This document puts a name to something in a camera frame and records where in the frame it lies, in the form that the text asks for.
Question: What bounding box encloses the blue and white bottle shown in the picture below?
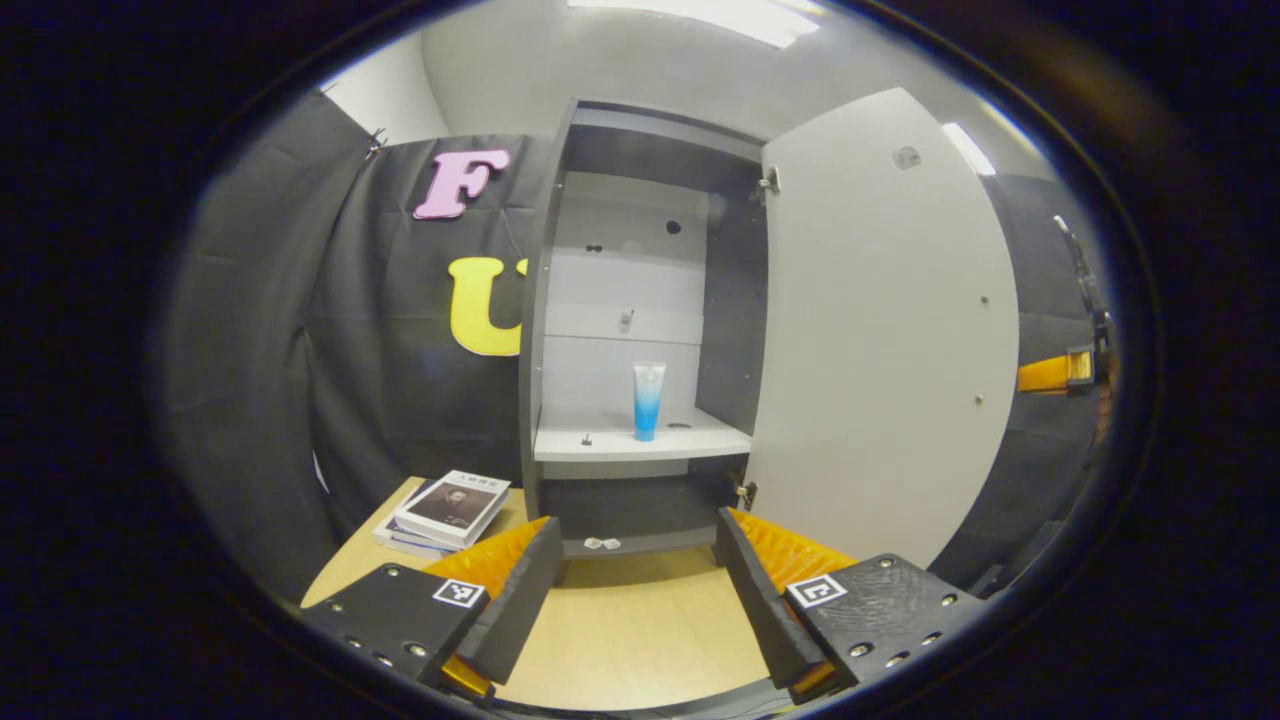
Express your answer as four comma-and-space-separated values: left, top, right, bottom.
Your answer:
632, 361, 668, 443

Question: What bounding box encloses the black backdrop cloth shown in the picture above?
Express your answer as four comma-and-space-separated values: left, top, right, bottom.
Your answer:
165, 90, 1116, 601

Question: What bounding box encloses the grey cabinet door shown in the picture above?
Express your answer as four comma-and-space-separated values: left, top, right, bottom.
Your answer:
745, 87, 1021, 571

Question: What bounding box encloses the white book with portrait cover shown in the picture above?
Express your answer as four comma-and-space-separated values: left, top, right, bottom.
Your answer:
393, 470, 511, 549

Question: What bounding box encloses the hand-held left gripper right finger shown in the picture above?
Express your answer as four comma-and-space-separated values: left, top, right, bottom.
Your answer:
715, 508, 986, 706

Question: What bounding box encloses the dark grey cabinet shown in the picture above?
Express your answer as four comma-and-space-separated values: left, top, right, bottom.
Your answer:
517, 97, 771, 586

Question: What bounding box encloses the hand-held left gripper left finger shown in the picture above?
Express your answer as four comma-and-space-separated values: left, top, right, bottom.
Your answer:
300, 517, 566, 701

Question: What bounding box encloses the dark blue book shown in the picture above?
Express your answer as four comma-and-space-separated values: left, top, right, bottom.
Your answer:
383, 478, 481, 554

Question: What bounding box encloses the ceiling light panel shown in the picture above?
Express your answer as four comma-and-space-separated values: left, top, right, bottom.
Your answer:
570, 0, 823, 49
942, 122, 998, 178

